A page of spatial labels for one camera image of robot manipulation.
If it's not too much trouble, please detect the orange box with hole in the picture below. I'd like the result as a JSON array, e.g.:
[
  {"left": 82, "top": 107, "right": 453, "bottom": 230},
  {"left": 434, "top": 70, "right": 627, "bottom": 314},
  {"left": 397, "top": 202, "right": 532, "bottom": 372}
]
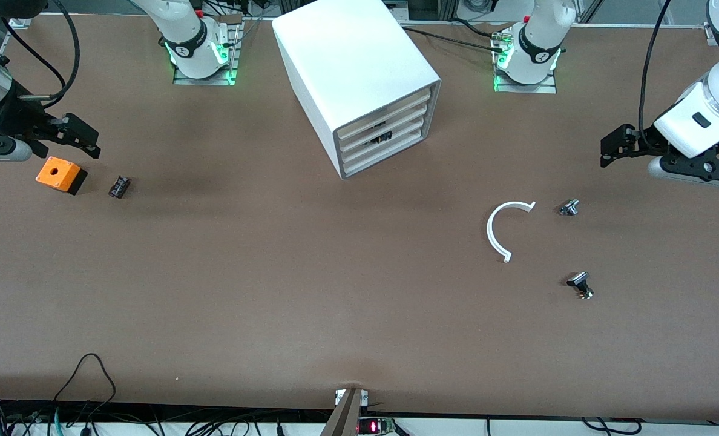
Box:
[{"left": 35, "top": 156, "right": 88, "bottom": 196}]

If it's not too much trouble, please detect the white curved plastic strip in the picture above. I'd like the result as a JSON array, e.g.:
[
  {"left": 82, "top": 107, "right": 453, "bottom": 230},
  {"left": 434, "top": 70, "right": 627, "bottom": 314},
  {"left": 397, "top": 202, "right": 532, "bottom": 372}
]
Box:
[{"left": 487, "top": 200, "right": 537, "bottom": 264}]

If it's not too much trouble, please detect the camera mount bar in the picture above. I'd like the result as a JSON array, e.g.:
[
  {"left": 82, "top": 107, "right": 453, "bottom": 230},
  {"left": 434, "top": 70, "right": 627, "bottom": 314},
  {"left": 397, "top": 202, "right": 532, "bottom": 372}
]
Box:
[{"left": 320, "top": 388, "right": 370, "bottom": 436}]

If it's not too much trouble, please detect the thin black looped cable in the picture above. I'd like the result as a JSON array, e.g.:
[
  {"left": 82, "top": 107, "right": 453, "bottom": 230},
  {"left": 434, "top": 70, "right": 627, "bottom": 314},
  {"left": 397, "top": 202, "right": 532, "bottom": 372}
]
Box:
[{"left": 53, "top": 353, "right": 117, "bottom": 420}]

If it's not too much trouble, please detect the white drawer cabinet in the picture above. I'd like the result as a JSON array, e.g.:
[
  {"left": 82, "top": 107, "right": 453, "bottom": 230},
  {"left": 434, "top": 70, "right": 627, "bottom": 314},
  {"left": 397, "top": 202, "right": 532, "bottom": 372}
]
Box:
[{"left": 272, "top": 0, "right": 442, "bottom": 180}]

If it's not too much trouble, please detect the device with red display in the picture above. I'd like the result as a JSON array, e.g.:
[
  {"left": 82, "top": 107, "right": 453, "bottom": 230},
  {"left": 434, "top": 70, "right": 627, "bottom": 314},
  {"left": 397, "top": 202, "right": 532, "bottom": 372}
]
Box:
[{"left": 358, "top": 417, "right": 398, "bottom": 436}]

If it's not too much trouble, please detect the white plastic drawer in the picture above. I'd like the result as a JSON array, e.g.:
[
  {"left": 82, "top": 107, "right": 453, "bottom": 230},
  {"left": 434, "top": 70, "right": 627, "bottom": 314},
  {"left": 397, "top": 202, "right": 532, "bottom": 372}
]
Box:
[
  {"left": 337, "top": 89, "right": 433, "bottom": 146},
  {"left": 339, "top": 103, "right": 430, "bottom": 157},
  {"left": 341, "top": 116, "right": 427, "bottom": 168},
  {"left": 343, "top": 130, "right": 425, "bottom": 177}
]

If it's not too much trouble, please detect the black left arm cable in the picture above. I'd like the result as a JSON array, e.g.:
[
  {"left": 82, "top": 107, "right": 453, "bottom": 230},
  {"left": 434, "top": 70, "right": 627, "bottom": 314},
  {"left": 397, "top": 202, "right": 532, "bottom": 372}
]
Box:
[{"left": 638, "top": 0, "right": 674, "bottom": 140}]

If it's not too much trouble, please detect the aluminium right arm base plate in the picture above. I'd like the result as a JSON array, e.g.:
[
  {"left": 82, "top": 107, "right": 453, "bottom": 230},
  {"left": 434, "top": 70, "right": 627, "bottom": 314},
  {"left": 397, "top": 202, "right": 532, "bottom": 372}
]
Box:
[{"left": 173, "top": 18, "right": 240, "bottom": 86}]

